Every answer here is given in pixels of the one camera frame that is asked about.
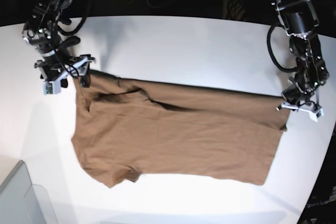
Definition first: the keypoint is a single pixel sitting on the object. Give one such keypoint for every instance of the brown t-shirt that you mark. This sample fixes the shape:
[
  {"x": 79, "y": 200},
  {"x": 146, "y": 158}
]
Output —
[{"x": 126, "y": 128}]

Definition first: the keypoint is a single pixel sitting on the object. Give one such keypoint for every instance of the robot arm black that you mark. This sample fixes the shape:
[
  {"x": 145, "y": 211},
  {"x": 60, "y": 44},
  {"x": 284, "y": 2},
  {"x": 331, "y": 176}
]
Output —
[
  {"x": 300, "y": 21},
  {"x": 42, "y": 31}
]

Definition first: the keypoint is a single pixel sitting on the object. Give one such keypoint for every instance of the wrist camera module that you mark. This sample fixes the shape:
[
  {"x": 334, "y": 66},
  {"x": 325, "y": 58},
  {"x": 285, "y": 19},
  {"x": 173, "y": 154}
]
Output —
[
  {"x": 51, "y": 87},
  {"x": 316, "y": 114}
]

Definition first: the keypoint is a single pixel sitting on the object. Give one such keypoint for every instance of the grey plastic bin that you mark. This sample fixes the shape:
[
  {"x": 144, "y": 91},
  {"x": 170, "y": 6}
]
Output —
[{"x": 24, "y": 202}]

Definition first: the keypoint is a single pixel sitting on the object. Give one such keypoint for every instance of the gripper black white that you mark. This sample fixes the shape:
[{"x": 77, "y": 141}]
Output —
[
  {"x": 77, "y": 68},
  {"x": 297, "y": 101}
]

